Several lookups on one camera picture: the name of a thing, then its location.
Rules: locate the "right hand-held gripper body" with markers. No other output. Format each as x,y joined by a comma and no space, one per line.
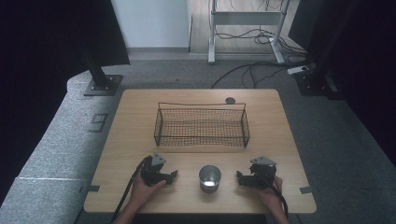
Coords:
263,174

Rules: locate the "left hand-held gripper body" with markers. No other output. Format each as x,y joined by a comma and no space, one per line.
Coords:
152,174

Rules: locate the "metal cup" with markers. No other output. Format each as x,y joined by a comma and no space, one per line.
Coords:
209,179

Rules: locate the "person's left hand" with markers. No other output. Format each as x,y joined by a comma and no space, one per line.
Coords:
142,194

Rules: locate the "person's right hand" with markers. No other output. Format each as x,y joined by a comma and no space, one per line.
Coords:
270,196

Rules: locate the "grey tape strip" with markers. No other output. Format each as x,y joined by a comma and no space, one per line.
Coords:
306,189
93,188

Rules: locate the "dark tape floor mark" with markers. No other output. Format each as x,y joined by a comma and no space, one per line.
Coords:
98,122

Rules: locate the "dark round table grommet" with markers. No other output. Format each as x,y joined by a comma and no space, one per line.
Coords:
230,100

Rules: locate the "white power strip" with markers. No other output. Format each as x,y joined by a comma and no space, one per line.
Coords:
297,69

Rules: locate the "black curtain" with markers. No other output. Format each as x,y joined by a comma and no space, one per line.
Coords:
40,62
361,62

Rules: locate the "black stand with base plate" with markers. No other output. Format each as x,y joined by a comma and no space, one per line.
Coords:
314,82
102,84

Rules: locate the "white metal desk frame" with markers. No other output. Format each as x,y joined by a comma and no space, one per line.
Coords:
247,18

